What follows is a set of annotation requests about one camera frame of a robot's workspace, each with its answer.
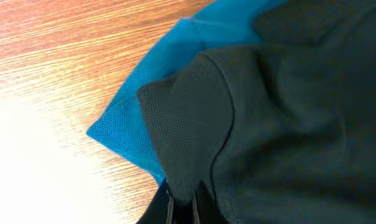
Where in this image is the blue t-shirt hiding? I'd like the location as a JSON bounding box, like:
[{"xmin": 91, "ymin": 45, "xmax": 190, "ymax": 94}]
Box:
[{"xmin": 86, "ymin": 0, "xmax": 281, "ymax": 184}]

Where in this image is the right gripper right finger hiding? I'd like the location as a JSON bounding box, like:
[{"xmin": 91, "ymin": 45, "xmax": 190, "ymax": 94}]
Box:
[{"xmin": 192, "ymin": 182, "xmax": 228, "ymax": 224}]

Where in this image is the black t-shirt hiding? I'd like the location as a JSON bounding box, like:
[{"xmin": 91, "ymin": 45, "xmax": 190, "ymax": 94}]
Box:
[{"xmin": 140, "ymin": 1, "xmax": 376, "ymax": 223}]

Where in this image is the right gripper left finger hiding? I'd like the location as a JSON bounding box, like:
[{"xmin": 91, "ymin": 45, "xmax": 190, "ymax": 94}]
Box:
[{"xmin": 136, "ymin": 179, "xmax": 174, "ymax": 224}]

